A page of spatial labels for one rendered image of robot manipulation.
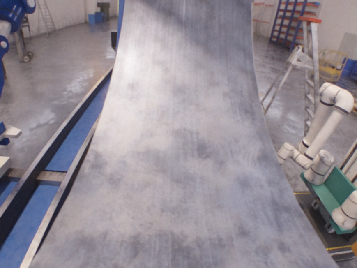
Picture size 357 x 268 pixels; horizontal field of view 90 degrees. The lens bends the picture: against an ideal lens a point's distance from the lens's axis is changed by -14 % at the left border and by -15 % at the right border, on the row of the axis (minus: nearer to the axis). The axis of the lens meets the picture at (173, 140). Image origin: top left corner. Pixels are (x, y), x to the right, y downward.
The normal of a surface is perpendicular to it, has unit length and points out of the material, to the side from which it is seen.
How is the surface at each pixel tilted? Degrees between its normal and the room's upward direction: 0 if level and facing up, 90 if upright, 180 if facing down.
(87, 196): 5
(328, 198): 0
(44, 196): 0
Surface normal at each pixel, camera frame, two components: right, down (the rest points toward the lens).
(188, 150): 0.07, -0.64
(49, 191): 0.08, -0.81
